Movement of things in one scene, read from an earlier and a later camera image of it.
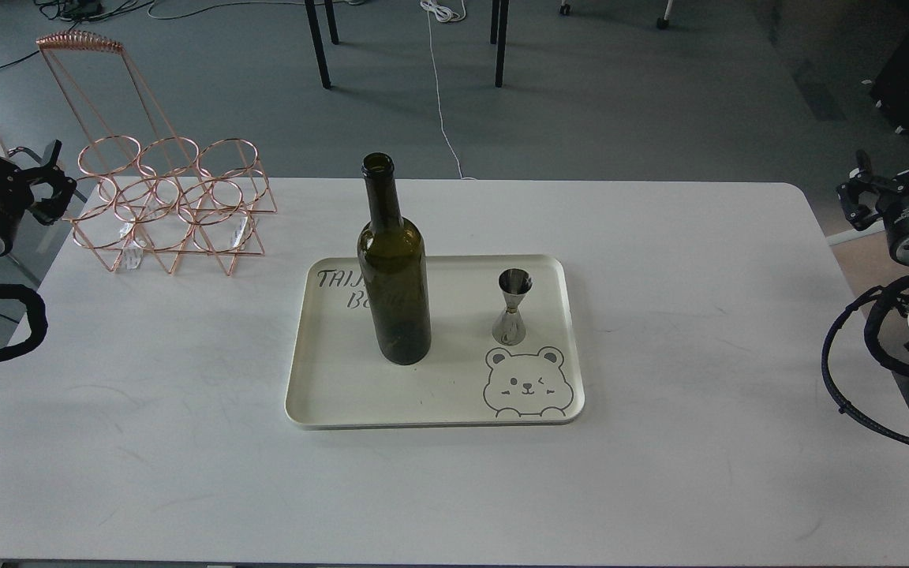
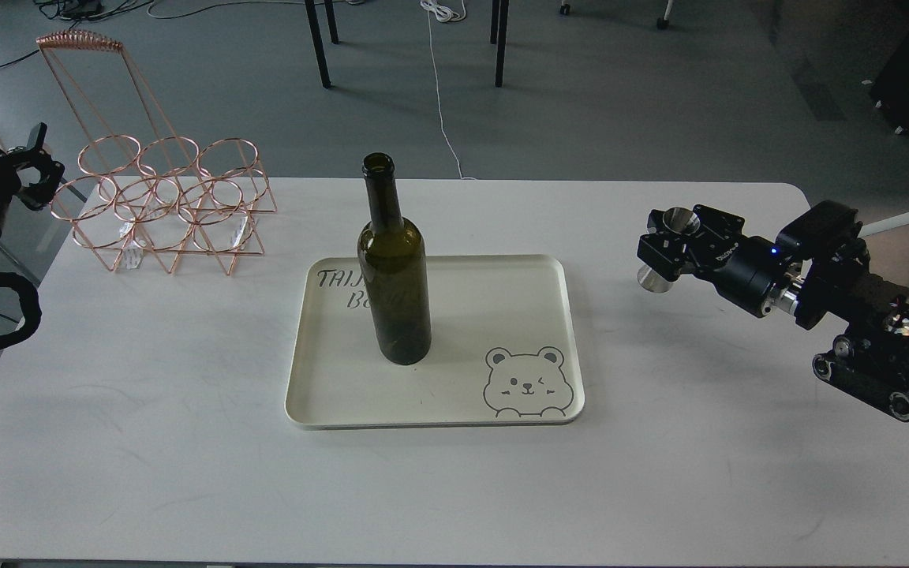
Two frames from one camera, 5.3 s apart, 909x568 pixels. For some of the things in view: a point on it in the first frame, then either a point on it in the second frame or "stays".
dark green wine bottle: (393, 261) stays
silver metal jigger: (509, 328) → (678, 218)
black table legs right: (504, 10) stays
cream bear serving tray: (469, 378) stays
